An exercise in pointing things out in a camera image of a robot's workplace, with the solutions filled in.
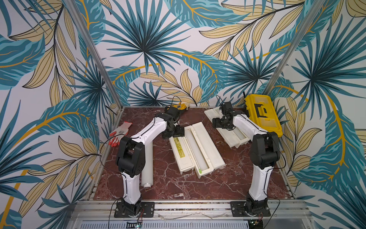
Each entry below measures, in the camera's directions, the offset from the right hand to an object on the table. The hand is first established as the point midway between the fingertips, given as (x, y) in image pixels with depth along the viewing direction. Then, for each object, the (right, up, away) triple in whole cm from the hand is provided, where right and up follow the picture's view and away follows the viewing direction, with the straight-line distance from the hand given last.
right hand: (219, 124), depth 99 cm
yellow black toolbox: (+28, +10, -2) cm, 30 cm away
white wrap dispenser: (-26, -17, -15) cm, 34 cm away
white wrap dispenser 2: (-12, -19, -14) cm, 26 cm away
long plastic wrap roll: (-45, -29, -18) cm, 57 cm away
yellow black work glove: (-24, +15, +16) cm, 32 cm away
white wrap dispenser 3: (+5, -9, -6) cm, 12 cm away
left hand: (-29, -8, -10) cm, 32 cm away
